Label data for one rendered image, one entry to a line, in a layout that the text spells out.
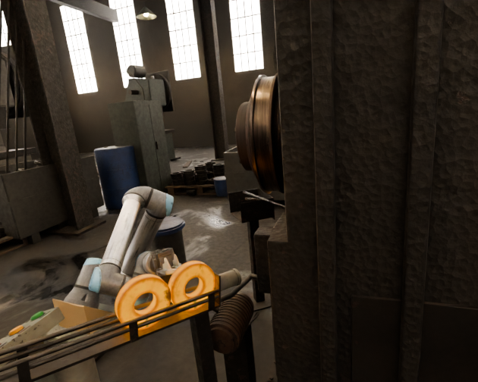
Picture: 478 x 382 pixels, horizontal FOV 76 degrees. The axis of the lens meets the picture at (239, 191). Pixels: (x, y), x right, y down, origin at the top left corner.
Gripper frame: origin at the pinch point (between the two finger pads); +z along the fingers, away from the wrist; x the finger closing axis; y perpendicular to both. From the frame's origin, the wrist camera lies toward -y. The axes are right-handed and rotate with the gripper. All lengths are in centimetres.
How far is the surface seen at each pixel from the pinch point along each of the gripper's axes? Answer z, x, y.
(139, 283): 13.0, -15.9, 3.3
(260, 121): 24, 33, 41
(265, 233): 15.0, 29.1, 3.9
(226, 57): -765, 655, 503
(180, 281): 11.7, -4.3, -0.8
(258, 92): 22, 37, 52
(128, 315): 10.6, -20.5, -4.2
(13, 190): -290, -44, 86
